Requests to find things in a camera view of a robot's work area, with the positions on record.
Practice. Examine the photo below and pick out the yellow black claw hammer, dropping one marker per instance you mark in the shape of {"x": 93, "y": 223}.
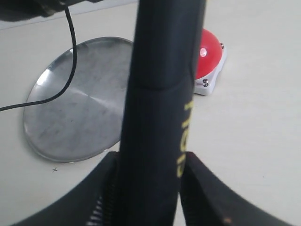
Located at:
{"x": 157, "y": 111}

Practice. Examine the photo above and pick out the red dome push button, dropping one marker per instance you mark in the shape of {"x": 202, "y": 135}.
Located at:
{"x": 212, "y": 56}

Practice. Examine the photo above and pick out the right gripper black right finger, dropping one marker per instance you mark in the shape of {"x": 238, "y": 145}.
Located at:
{"x": 207, "y": 201}

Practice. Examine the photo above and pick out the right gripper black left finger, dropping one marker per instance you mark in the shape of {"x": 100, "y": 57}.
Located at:
{"x": 77, "y": 206}

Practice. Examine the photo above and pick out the round steel plate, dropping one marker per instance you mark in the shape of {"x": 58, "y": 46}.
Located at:
{"x": 87, "y": 118}

